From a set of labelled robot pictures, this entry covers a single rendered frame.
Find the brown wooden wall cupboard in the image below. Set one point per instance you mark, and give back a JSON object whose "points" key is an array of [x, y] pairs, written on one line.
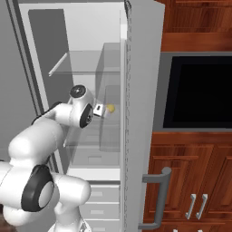
{"points": [[199, 24]]}

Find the black built-in oven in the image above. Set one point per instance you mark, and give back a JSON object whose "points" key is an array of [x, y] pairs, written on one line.
{"points": [[199, 90]]}

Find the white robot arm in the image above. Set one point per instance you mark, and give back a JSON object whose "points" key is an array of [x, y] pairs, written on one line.
{"points": [[33, 142]]}

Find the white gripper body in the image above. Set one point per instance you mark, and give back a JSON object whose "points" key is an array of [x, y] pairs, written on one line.
{"points": [[104, 112]]}

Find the white open fridge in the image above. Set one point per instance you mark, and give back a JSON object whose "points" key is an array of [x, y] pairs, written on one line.
{"points": [[90, 33]]}

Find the yellow lemon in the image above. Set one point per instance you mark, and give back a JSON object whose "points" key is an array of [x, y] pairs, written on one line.
{"points": [[111, 108]]}

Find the white fridge crisper drawer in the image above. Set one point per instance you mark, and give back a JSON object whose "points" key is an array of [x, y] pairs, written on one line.
{"points": [[95, 157]]}

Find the brown wooden cupboard door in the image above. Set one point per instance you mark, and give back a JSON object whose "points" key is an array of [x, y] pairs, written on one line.
{"points": [[178, 169], [223, 175]]}

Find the clear glass fridge shelf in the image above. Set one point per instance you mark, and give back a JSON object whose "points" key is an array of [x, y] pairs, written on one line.
{"points": [[87, 65], [102, 136]]}

